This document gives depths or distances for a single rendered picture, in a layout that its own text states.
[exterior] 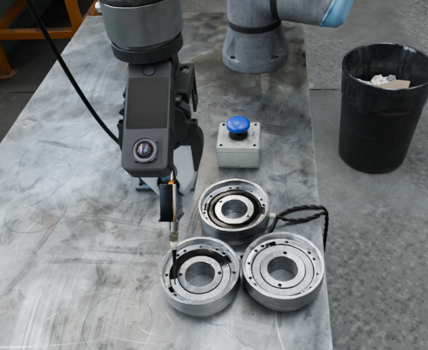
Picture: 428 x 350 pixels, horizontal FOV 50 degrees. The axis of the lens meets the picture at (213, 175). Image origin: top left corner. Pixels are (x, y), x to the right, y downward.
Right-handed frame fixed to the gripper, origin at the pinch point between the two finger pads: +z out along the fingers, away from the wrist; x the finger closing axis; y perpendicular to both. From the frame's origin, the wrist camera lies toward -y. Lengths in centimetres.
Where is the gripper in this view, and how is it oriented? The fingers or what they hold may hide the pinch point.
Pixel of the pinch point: (170, 192)
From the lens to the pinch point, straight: 58.0
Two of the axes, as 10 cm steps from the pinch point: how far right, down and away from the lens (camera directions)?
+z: 0.8, 7.3, 6.8
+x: -9.9, -0.1, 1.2
